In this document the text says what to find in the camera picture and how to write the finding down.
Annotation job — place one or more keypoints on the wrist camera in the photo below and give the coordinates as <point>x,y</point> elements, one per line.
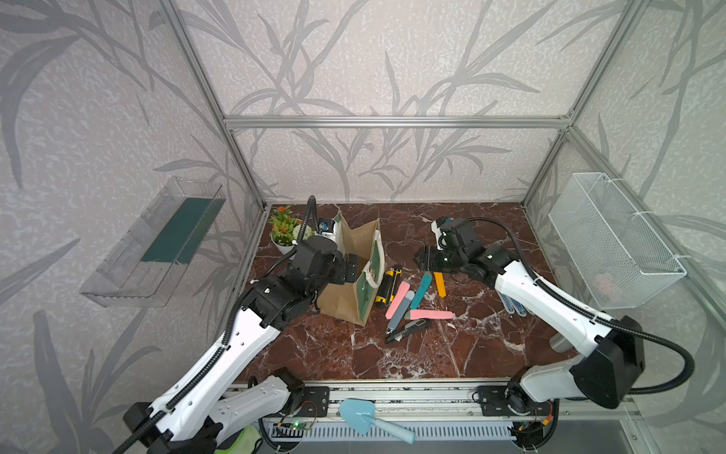
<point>436,229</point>
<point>326,227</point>

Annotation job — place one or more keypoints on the blue dotted work glove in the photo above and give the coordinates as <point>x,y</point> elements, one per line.
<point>512,306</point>

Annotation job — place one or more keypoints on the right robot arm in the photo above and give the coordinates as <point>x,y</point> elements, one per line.
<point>610,352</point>

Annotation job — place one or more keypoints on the pink utility knife lying crosswise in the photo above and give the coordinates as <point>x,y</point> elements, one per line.
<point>420,314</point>

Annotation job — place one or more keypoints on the light blue garden trowel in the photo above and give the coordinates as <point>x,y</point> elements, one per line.
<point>360,416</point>

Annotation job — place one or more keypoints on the clear plastic wall bin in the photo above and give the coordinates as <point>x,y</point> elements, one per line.
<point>147,265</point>

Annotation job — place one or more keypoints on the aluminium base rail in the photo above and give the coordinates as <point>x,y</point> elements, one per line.
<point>450,399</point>

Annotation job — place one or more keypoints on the grey-blue utility knife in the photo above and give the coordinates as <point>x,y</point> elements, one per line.
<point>399,315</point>

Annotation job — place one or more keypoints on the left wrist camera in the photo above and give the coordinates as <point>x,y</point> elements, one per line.
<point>326,227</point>

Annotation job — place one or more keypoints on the black green rubber glove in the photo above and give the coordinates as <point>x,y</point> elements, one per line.
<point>238,440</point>

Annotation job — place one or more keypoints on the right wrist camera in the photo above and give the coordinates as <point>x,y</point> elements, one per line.
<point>436,229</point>

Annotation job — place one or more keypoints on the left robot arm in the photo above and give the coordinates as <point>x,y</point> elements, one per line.
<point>193,416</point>

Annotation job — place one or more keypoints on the potted artificial flowers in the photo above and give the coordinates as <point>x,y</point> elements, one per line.
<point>286,226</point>

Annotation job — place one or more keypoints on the pink utility knife grey tip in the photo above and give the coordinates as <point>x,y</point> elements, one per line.
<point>398,298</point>

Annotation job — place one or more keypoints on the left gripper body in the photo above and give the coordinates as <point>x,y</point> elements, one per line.
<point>334,271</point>

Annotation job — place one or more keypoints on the teal utility knife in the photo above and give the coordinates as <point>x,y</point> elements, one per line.
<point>422,290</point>

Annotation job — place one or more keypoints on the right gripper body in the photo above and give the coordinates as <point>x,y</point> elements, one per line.
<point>432,259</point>

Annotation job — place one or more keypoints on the green Christmas jute pouch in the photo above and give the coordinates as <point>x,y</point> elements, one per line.
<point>364,250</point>

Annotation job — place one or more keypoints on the yellow black utility knife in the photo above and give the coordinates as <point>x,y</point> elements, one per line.
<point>387,287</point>

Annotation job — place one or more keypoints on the orange utility knife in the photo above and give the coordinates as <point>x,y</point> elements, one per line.
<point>440,284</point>

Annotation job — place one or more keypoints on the white wire mesh basket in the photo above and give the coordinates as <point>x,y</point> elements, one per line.
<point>621,259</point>

